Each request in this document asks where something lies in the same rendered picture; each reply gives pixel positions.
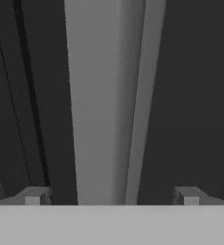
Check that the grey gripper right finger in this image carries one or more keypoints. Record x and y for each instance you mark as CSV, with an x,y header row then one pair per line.
x,y
191,195

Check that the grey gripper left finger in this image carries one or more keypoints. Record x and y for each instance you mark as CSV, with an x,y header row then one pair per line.
x,y
32,195

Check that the dark grey fridge door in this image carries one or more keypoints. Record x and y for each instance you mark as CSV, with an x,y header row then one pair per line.
x,y
193,102
50,95

